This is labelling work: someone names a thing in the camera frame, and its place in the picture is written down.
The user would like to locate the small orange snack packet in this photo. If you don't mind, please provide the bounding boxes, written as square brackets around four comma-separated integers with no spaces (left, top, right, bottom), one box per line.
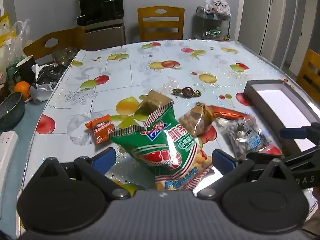
[85,114,115,145]

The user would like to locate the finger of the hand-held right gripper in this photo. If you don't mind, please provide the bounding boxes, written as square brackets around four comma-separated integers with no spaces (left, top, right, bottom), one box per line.
[279,126,313,140]
[246,152,285,165]

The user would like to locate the clear plastic container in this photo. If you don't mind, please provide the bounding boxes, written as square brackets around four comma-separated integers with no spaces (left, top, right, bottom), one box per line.
[51,46,78,65]

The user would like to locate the yellow box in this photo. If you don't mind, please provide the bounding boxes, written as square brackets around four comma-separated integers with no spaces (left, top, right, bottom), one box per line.
[0,14,15,45]

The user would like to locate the orange fruit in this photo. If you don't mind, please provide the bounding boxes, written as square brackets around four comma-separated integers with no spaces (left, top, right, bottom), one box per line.
[14,81,31,99]

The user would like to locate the green prawn cracker bag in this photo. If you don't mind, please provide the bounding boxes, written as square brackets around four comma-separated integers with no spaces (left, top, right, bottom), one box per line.
[110,105,213,190]

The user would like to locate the white power strip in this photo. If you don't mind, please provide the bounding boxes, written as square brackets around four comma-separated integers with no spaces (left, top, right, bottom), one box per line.
[0,130,19,193]

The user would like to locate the green candy bag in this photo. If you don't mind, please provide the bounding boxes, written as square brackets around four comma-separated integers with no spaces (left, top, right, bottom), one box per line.
[202,29,222,37]

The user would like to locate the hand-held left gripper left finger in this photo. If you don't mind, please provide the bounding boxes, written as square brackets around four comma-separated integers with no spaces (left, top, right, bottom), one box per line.
[37,147,137,201]

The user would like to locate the dark ceramic bowl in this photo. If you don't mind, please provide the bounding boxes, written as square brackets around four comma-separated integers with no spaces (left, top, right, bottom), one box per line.
[0,92,25,130]

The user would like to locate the clear bag of seeds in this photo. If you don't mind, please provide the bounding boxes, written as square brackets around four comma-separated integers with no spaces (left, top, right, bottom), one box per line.
[216,116,283,159]

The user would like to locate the black snack bag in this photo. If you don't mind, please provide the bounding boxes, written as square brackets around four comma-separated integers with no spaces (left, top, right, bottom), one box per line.
[30,64,68,103]

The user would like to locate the wooden chair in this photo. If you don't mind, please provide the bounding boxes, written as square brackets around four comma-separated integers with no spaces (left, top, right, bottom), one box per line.
[296,49,320,97]
[23,26,87,64]
[137,6,185,42]

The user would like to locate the black paper cup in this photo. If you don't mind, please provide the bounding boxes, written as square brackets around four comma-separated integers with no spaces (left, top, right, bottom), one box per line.
[16,55,37,85]

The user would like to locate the long orange snack packet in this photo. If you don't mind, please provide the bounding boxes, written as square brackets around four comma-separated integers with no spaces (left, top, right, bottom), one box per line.
[207,105,253,120]

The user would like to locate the black water dispenser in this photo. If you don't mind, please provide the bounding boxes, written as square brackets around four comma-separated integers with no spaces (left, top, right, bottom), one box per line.
[76,0,126,52]

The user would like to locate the gold wrapped chocolate candy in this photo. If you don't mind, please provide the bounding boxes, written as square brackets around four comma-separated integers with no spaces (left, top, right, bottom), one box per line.
[171,86,202,98]

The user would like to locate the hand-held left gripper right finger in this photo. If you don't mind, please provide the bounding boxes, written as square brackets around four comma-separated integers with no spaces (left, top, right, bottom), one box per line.
[192,148,288,201]

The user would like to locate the white plastic bag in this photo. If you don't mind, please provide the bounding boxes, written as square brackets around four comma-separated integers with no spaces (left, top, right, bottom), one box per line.
[205,0,231,15]

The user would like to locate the clear peanut packet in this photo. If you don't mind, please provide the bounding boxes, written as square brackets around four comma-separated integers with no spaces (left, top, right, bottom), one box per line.
[178,102,217,137]

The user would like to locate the fruit print tablecloth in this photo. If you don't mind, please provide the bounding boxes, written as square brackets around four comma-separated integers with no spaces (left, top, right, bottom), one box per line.
[19,39,320,235]

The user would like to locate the metal storage cart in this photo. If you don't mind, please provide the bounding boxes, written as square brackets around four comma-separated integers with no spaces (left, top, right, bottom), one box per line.
[192,6,232,40]

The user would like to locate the grey box with white inside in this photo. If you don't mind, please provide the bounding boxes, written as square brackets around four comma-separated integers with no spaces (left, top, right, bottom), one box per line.
[244,79,320,153]

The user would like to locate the clear plastic bag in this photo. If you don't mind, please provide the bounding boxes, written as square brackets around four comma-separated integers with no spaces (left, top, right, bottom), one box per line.
[0,20,32,68]

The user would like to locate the white closet doors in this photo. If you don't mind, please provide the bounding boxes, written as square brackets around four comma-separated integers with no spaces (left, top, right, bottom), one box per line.
[244,0,320,68]

